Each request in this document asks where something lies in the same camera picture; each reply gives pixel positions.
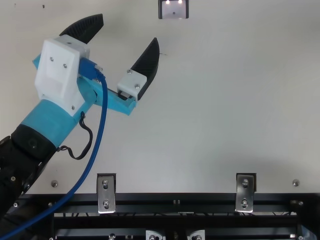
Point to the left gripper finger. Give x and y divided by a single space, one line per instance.
147 67
86 26

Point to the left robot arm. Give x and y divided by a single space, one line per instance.
25 155

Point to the small square scanner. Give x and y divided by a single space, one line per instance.
173 10

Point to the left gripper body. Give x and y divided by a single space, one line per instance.
47 122

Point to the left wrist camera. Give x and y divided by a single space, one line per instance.
55 67

